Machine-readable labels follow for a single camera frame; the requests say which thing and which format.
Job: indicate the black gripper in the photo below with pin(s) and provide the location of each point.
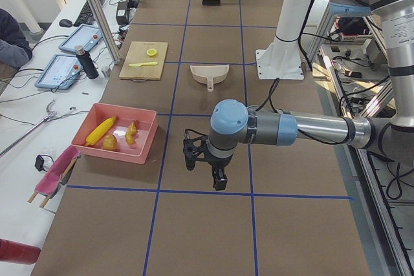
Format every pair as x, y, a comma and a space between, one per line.
218, 162

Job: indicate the tan toy ginger root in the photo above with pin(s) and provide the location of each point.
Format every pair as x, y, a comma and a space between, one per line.
131, 133

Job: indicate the beige plastic dustpan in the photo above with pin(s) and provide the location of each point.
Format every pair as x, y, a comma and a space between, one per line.
210, 75

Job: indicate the brown toy potato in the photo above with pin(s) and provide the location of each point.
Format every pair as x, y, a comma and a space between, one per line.
110, 143

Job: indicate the yellow toy corn cob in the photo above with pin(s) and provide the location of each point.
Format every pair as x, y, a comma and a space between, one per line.
99, 131

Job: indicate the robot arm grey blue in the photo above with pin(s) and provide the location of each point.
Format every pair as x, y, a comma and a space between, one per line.
232, 122

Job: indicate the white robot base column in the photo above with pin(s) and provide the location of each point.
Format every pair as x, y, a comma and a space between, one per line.
281, 59

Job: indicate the pink plastic bin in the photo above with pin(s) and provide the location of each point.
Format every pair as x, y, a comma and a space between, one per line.
146, 124

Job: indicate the yellow plastic knife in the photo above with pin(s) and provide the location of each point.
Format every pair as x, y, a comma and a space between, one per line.
151, 63

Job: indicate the wooden cutting board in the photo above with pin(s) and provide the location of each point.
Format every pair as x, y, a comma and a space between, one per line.
137, 54

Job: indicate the yellow lemon slice toy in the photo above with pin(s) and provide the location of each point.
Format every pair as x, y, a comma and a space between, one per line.
152, 52

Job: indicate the pink cloth wooden rack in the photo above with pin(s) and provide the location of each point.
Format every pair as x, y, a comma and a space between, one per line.
58, 174

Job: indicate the metal reacher grabber tool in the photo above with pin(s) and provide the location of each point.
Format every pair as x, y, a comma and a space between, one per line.
50, 115

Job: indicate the black water bottle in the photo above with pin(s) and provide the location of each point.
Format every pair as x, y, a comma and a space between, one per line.
85, 60

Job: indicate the black power adapter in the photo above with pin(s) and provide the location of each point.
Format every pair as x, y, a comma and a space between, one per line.
122, 13

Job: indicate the blue teach pendant tablet near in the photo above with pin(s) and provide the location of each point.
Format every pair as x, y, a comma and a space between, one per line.
60, 73

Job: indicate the blue teach pendant tablet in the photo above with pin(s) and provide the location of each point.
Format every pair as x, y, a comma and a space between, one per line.
84, 35
60, 73

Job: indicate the blue teach pendant tablet far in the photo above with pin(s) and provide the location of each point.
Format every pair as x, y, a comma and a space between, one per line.
84, 35

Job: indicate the black keyboard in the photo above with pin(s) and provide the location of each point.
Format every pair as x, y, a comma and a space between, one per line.
85, 16

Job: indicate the red cylinder object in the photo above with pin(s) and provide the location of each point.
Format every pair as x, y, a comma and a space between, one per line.
19, 253

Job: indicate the black computer mouse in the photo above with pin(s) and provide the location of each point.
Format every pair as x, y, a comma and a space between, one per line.
65, 23

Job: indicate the person in dark sweater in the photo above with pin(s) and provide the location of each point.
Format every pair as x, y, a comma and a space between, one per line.
15, 49

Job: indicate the black wrist camera on gripper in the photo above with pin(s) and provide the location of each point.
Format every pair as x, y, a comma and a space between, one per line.
189, 154

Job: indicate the small black device with cable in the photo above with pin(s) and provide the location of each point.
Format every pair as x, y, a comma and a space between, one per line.
39, 163

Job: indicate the aluminium frame post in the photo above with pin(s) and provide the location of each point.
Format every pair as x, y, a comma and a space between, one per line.
103, 25

